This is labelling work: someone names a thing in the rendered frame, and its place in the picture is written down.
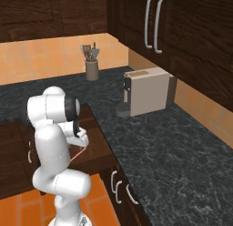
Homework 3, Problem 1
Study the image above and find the dark wood wall cupboard door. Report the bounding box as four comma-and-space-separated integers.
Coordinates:
155, 0, 233, 113
107, 0, 158, 63

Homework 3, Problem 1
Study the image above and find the dark wood wall cupboard run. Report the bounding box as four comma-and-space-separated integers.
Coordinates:
0, 0, 109, 44

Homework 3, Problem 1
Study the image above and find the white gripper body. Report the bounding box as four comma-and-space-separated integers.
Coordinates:
66, 129, 90, 149

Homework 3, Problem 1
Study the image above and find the grey utensil pot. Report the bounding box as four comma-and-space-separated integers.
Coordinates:
85, 59, 100, 82

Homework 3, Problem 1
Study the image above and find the slotted metal spatula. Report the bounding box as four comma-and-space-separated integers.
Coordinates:
80, 43, 93, 63

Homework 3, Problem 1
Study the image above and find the dark wood base cabinet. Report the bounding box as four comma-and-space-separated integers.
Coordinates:
99, 163, 153, 226
0, 119, 44, 201

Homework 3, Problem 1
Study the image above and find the beige coffee machine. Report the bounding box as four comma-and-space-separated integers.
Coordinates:
115, 67, 178, 118

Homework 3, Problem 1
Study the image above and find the dark kitchen tool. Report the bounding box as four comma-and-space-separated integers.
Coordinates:
90, 41, 101, 62

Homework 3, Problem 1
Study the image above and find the pink straw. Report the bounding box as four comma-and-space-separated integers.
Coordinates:
69, 147, 87, 162

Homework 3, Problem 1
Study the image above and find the silver base cabinet handle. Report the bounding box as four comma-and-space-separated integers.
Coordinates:
110, 169, 119, 194
115, 180, 124, 205
27, 139, 33, 164
125, 183, 139, 206

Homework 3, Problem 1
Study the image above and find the silver cupboard door handle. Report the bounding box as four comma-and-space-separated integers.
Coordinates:
152, 0, 168, 55
144, 0, 158, 50

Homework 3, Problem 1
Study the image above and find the dark wood open drawer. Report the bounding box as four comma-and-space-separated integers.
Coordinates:
65, 104, 118, 176

